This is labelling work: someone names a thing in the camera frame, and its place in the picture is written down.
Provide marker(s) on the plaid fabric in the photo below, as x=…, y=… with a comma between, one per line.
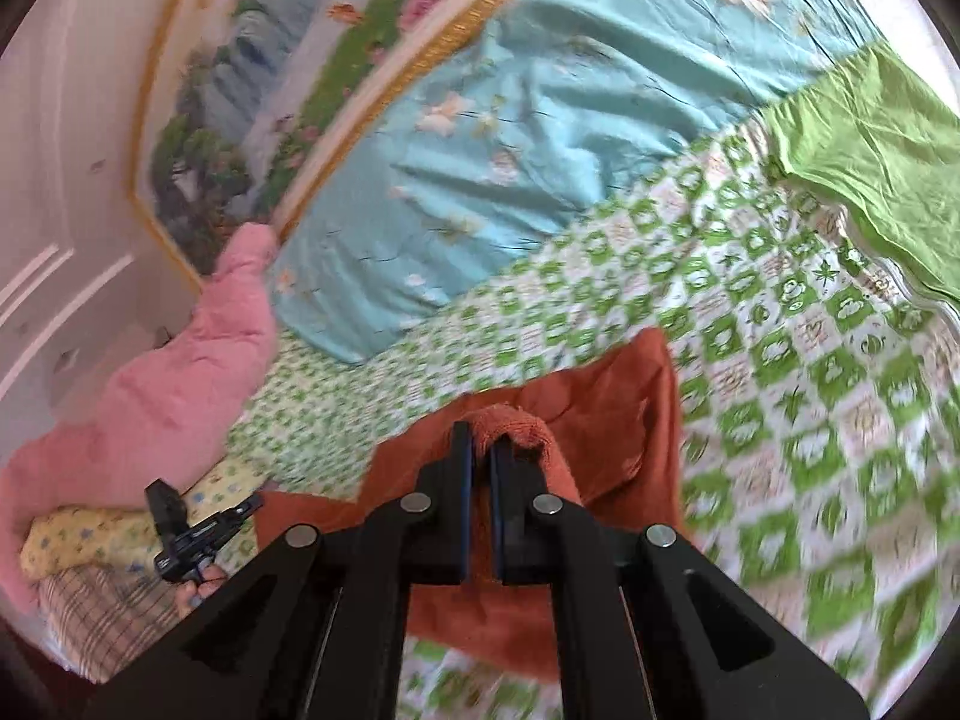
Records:
x=100, y=619

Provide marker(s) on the pink blanket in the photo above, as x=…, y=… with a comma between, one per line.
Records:
x=166, y=414

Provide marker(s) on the gold framed landscape painting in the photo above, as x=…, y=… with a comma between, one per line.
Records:
x=236, y=92

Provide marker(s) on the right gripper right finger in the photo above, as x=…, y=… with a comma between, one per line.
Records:
x=645, y=625

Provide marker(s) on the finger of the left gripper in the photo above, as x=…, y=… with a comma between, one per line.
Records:
x=230, y=521

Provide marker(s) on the yellow cartoon print pillow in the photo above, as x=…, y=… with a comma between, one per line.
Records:
x=73, y=536

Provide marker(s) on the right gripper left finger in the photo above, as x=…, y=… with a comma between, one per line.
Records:
x=314, y=627

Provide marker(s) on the teal floral quilt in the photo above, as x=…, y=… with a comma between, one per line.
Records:
x=554, y=106

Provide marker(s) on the green white checkered bedsheet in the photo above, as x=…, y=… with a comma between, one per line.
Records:
x=820, y=442

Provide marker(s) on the person's left hand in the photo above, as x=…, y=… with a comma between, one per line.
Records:
x=192, y=593

